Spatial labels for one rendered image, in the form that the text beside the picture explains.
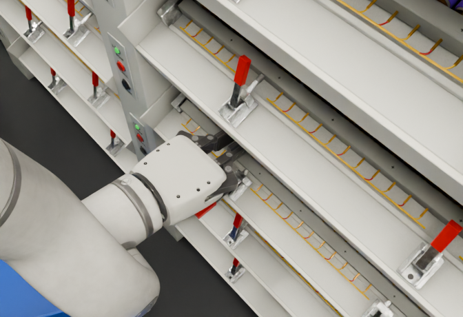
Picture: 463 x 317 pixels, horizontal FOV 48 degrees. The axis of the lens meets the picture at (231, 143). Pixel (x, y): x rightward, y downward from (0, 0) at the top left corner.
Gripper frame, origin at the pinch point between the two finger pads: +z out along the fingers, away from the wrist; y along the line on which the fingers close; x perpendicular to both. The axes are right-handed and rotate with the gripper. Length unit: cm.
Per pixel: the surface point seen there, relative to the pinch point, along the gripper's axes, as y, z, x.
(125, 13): -15.2, -6.9, 16.2
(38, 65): -78, 7, -45
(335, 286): 23.3, -1.2, -7.5
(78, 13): -43.3, 2.2, -4.5
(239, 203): 5.2, -1.9, -7.9
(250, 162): 2.8, 1.7, -3.0
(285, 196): 10.4, 1.4, -3.2
